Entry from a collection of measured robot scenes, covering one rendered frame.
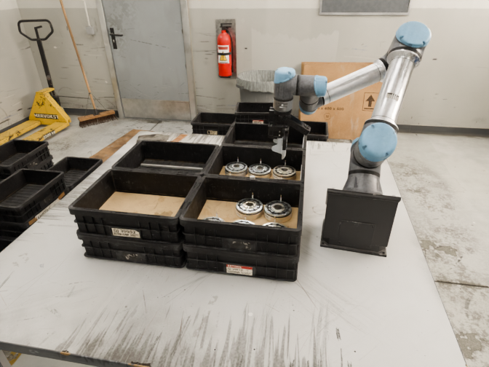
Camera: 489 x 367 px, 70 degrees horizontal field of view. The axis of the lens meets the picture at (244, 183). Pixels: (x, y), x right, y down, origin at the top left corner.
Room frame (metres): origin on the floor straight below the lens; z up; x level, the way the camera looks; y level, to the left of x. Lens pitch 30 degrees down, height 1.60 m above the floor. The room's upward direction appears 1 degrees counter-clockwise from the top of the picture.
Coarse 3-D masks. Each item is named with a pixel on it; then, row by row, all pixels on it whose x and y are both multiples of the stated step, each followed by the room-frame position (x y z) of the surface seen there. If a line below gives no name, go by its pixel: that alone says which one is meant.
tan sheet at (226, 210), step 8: (208, 200) 1.18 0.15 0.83; (216, 200) 1.18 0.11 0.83; (208, 208) 1.12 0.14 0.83; (216, 208) 1.12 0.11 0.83; (224, 208) 1.12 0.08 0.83; (232, 208) 1.12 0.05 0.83; (296, 208) 1.11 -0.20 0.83; (200, 216) 1.07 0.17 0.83; (208, 216) 1.07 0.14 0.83; (216, 216) 1.07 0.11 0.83; (224, 216) 1.06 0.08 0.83; (232, 216) 1.06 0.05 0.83; (296, 216) 1.06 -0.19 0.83; (256, 224) 1.01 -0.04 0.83; (288, 224) 1.01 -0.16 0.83; (296, 224) 1.01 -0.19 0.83
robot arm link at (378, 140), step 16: (400, 32) 1.32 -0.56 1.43; (416, 32) 1.31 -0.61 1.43; (400, 48) 1.29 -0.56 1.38; (416, 48) 1.28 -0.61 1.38; (400, 64) 1.26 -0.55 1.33; (416, 64) 1.28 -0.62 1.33; (384, 80) 1.26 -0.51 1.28; (400, 80) 1.22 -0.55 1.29; (384, 96) 1.19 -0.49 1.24; (400, 96) 1.18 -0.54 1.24; (384, 112) 1.14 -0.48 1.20; (368, 128) 1.08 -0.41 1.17; (384, 128) 1.07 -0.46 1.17; (368, 144) 1.05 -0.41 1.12; (384, 144) 1.04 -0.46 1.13; (368, 160) 1.06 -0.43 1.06; (384, 160) 1.08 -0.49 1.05
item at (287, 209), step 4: (276, 200) 1.12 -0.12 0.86; (268, 204) 1.10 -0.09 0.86; (272, 204) 1.10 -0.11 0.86; (284, 204) 1.10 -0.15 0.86; (288, 204) 1.09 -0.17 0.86; (264, 208) 1.07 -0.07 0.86; (268, 208) 1.07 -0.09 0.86; (288, 208) 1.07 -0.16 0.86; (268, 212) 1.04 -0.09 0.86; (272, 212) 1.05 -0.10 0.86; (276, 212) 1.04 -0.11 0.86; (280, 212) 1.04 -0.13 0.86; (284, 212) 1.04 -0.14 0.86; (288, 212) 1.04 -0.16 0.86; (276, 216) 1.02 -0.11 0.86; (280, 216) 1.02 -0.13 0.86
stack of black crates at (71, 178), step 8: (64, 160) 2.28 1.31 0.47; (72, 160) 2.31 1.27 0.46; (80, 160) 2.29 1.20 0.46; (88, 160) 2.28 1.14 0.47; (96, 160) 2.27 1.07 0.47; (56, 168) 2.18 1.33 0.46; (64, 168) 2.26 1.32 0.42; (72, 168) 2.31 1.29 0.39; (80, 168) 2.30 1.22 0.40; (88, 168) 2.29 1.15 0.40; (96, 168) 2.19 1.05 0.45; (64, 176) 2.21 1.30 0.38; (72, 176) 2.20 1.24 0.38; (80, 176) 2.01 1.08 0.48; (72, 184) 1.91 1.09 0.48
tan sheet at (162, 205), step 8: (120, 192) 1.25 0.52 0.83; (112, 200) 1.19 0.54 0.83; (120, 200) 1.18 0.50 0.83; (128, 200) 1.18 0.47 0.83; (136, 200) 1.18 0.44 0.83; (144, 200) 1.18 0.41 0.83; (152, 200) 1.18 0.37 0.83; (160, 200) 1.18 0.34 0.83; (168, 200) 1.18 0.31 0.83; (176, 200) 1.18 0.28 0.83; (104, 208) 1.13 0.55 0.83; (112, 208) 1.13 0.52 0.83; (120, 208) 1.13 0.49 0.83; (128, 208) 1.13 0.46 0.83; (136, 208) 1.13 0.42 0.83; (144, 208) 1.13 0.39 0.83; (152, 208) 1.12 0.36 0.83; (160, 208) 1.12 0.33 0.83; (168, 208) 1.12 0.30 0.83; (176, 208) 1.12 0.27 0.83
